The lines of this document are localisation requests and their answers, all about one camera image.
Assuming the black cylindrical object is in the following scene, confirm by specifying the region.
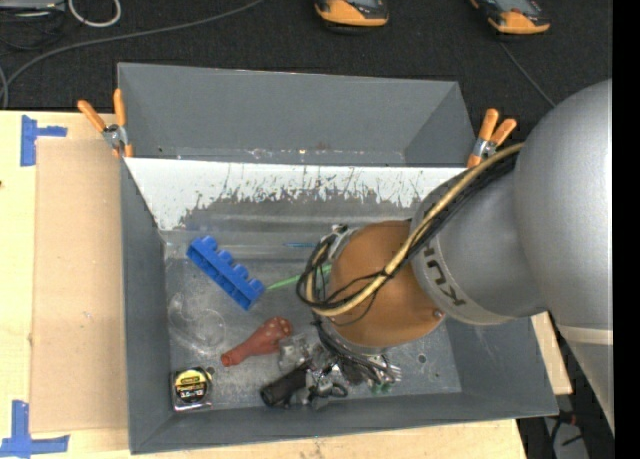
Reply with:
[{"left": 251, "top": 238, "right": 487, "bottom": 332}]
[{"left": 259, "top": 369, "right": 310, "bottom": 410}]

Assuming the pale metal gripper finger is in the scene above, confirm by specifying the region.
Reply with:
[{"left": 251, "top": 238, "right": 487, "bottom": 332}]
[
  {"left": 277, "top": 334, "right": 315, "bottom": 373},
  {"left": 302, "top": 369, "right": 335, "bottom": 411}
]

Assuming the blue toy building brick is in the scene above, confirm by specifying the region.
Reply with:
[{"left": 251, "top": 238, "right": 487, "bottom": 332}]
[{"left": 185, "top": 235, "right": 267, "bottom": 312}]

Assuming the black and yellow tape measure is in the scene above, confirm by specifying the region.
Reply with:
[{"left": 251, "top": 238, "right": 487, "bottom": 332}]
[{"left": 170, "top": 365, "right": 215, "bottom": 413}]

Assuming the grey metal bin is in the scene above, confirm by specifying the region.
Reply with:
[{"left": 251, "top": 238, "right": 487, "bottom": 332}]
[{"left": 116, "top": 61, "right": 560, "bottom": 456}]

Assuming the clear glass cup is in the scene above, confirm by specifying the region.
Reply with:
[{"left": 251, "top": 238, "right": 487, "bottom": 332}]
[{"left": 166, "top": 290, "right": 228, "bottom": 349}]

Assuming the brown cardboard board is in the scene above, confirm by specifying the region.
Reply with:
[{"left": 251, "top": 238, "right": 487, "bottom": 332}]
[{"left": 28, "top": 136, "right": 132, "bottom": 436}]

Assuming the red-brown toy drumstick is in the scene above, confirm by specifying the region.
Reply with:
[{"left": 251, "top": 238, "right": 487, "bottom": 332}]
[{"left": 219, "top": 316, "right": 295, "bottom": 369}]

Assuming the thin green stick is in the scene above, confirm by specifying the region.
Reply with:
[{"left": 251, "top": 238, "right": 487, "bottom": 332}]
[{"left": 265, "top": 263, "right": 333, "bottom": 292}]

